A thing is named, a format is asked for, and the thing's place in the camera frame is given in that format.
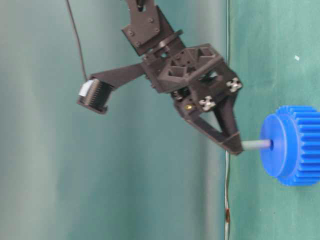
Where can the silver metal shaft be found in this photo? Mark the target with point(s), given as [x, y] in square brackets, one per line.
[256, 144]

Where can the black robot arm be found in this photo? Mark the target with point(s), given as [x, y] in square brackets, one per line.
[150, 33]

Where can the green cloth mat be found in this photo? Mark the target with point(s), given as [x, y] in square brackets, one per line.
[274, 47]

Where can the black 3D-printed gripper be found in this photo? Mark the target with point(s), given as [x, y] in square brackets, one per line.
[199, 81]

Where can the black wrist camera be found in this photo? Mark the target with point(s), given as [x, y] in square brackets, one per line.
[94, 95]

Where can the blue plastic gear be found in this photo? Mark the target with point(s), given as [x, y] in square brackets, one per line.
[293, 157]

